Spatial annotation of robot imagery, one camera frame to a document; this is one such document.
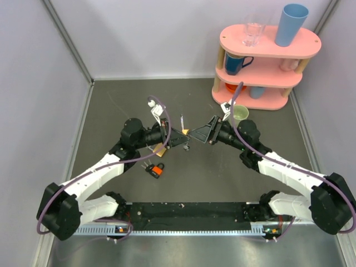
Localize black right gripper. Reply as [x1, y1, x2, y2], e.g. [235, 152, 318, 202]
[188, 115, 248, 151]

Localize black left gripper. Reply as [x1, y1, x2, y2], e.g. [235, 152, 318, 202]
[135, 118, 191, 150]

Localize small brass padlock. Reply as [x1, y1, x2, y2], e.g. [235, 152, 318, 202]
[180, 114, 189, 136]

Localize large brass padlock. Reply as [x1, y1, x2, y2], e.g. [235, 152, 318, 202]
[147, 143, 167, 157]

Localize orange black hook lock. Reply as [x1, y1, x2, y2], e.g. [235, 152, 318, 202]
[149, 163, 165, 179]

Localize small padlock keys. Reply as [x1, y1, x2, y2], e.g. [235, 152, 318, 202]
[141, 160, 154, 172]

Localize black white keychain charm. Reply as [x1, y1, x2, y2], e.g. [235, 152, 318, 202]
[182, 142, 190, 151]

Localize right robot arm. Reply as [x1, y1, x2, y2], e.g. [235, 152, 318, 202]
[187, 116, 355, 235]

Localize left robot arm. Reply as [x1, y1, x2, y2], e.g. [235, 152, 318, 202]
[36, 118, 189, 241]

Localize light green mug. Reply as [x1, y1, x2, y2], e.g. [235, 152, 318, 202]
[232, 105, 249, 123]

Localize orange bowl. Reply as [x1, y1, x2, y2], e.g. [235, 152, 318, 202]
[225, 83, 247, 94]

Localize small light blue cup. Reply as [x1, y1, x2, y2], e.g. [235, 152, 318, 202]
[250, 86, 265, 99]

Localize dark blue mug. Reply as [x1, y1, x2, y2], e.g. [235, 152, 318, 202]
[225, 53, 254, 76]

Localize pink three-tier shelf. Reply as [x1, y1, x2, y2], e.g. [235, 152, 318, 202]
[211, 24, 322, 110]

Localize pink mug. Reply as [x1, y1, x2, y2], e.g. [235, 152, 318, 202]
[279, 58, 299, 71]

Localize clear drinking glass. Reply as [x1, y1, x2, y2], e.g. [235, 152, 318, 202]
[242, 13, 266, 47]

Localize light blue tall cup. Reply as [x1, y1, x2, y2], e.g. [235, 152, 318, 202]
[275, 3, 309, 47]

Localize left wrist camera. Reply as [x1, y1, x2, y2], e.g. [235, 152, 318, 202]
[147, 100, 165, 126]

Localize aluminium frame rail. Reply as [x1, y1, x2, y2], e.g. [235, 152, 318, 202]
[44, 201, 348, 225]

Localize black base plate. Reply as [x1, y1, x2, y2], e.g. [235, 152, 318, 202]
[93, 201, 295, 231]

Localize grey slotted cable duct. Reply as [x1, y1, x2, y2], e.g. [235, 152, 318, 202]
[74, 222, 281, 238]

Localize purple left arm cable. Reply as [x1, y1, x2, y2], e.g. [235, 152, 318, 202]
[36, 95, 172, 243]

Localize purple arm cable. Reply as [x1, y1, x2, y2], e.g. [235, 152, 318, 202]
[230, 81, 356, 241]
[36, 95, 172, 243]

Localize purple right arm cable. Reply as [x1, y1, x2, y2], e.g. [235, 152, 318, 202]
[230, 81, 356, 241]

